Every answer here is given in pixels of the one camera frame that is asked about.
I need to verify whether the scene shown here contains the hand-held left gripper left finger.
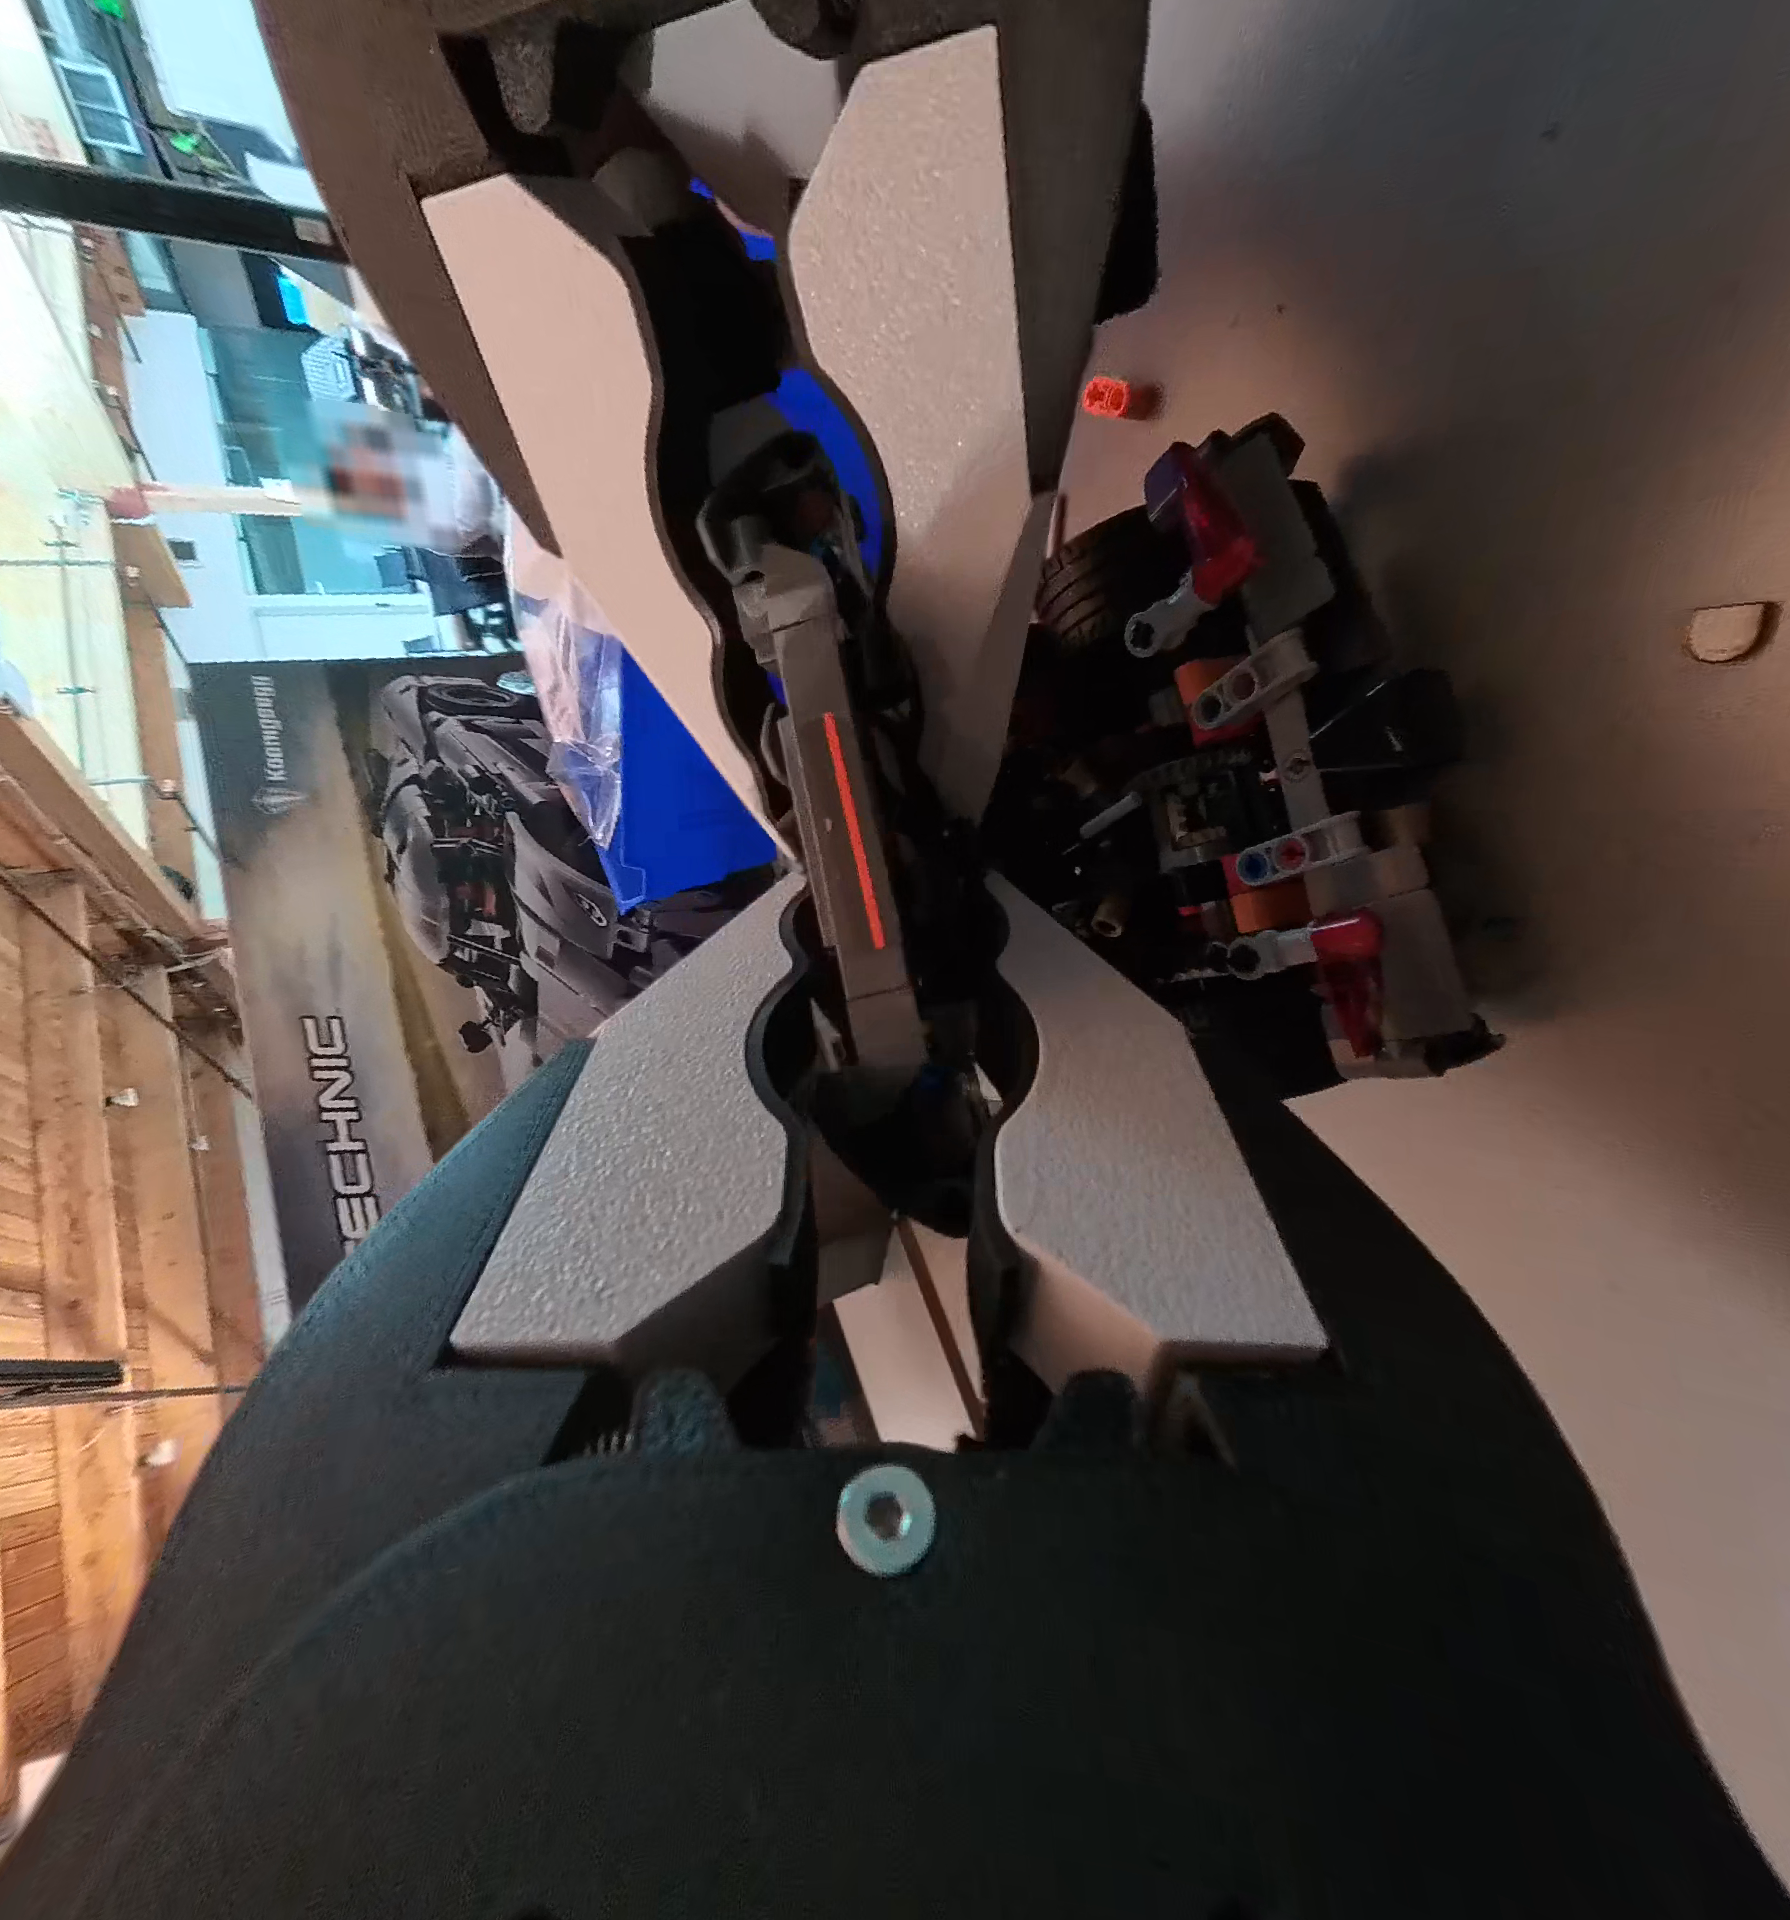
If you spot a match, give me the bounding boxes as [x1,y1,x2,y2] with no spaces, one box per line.
[444,873,819,1411]

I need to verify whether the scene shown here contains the black metal rail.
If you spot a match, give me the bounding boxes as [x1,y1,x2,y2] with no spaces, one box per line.
[0,1356,130,1411]

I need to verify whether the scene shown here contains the partly built lego car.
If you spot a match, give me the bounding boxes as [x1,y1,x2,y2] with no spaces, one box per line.
[987,413,1504,1088]

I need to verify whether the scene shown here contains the dark lego set box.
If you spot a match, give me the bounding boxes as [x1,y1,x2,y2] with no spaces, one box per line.
[190,652,792,1306]

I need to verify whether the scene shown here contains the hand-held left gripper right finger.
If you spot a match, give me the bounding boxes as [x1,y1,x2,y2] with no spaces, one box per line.
[967,876,1329,1439]

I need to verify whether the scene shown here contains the ceiling track lights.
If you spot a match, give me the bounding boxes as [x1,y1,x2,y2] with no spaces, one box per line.
[104,1084,185,1476]

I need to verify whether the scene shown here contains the clear plastic parts bags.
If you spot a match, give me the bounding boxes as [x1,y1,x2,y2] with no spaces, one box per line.
[513,541,637,852]

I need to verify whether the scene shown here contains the blue plastic bin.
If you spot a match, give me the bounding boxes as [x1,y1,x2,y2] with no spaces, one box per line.
[604,180,904,916]

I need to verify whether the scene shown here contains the black metal pole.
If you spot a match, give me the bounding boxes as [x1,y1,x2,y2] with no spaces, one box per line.
[0,141,352,266]

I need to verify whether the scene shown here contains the grey lego door panel assembly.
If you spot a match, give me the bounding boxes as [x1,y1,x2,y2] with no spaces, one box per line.
[691,398,1010,1218]

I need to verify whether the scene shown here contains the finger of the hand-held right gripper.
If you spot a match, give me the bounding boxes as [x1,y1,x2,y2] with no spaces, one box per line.
[418,151,806,873]
[638,20,1064,823]

